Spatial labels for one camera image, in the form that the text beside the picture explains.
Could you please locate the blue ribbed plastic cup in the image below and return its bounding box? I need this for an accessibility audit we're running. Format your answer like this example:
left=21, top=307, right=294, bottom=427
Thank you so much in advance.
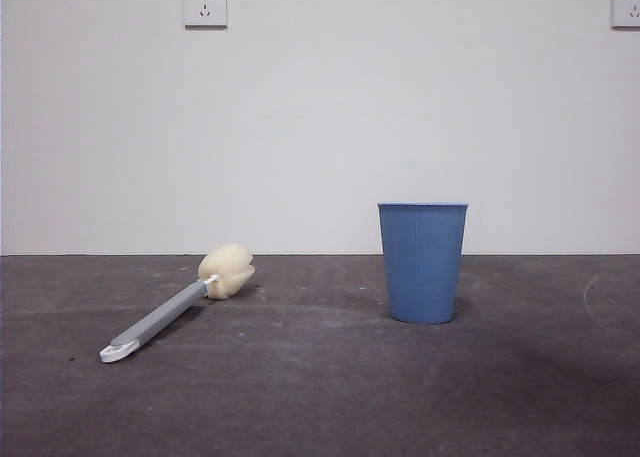
left=377, top=202, right=470, bottom=326

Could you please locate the grey-handled sponge cup brush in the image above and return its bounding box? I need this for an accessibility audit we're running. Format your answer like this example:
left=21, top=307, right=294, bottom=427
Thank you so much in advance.
left=98, top=243, right=258, bottom=364

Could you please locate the white wall socket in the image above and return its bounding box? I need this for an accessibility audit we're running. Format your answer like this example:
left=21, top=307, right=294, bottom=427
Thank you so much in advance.
left=610, top=0, right=640, bottom=30
left=183, top=0, right=229, bottom=30

